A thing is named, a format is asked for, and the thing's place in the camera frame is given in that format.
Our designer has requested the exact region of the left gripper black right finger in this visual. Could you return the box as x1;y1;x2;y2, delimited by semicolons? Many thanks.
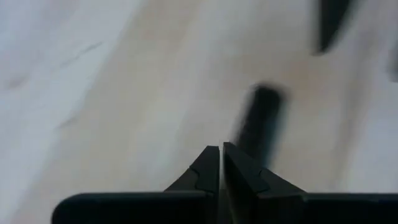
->
223;141;308;224

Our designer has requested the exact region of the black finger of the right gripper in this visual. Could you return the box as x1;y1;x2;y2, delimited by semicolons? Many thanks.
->
312;0;354;56
387;40;398;83

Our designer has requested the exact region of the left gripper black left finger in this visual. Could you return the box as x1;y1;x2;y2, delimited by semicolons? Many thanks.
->
164;145;221;224

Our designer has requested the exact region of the black comb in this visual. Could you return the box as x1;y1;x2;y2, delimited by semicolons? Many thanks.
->
233;83;289;170

